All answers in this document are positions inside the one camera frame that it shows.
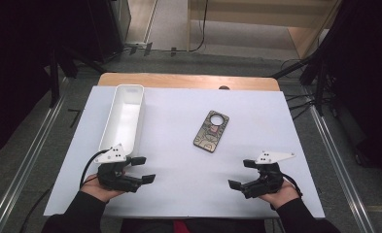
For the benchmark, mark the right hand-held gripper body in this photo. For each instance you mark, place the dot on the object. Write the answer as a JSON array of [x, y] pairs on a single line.
[[269, 181]]

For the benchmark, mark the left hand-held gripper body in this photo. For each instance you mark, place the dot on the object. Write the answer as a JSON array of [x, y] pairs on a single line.
[[112, 155]]

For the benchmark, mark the white plastic bin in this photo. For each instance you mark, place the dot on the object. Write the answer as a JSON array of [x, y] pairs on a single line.
[[123, 123]]

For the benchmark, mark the dark device with lens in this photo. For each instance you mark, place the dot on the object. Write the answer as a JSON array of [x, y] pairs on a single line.
[[209, 134]]

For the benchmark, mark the person's right hand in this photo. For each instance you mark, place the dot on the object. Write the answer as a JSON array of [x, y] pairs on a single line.
[[282, 195]]

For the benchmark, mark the person's left hand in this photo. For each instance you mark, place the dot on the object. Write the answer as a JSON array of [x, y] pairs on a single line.
[[97, 191]]

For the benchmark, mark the white board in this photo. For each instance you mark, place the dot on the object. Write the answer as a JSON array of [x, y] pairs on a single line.
[[185, 181]]

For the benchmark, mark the person's dark clothing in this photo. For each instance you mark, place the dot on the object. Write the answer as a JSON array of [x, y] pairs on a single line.
[[211, 226]]

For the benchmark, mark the black hex key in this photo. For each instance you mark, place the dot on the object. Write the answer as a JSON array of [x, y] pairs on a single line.
[[76, 111]]

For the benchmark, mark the wooden table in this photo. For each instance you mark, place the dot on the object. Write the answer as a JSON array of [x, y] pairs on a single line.
[[179, 81]]

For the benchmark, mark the black metal stand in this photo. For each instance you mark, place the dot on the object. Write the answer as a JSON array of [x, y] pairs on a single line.
[[321, 84], [54, 81]]

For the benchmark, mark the dark cabinet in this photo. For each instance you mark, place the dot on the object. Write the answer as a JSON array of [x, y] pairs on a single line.
[[111, 29]]

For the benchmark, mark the black curtain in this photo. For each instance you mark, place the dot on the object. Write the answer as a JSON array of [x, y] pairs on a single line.
[[17, 64], [366, 64]]

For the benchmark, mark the light wooden shelf unit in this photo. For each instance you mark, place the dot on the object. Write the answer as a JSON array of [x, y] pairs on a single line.
[[302, 35]]

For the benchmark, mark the aluminium floor rail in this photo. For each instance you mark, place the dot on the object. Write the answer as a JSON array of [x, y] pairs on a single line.
[[340, 171], [26, 168]]

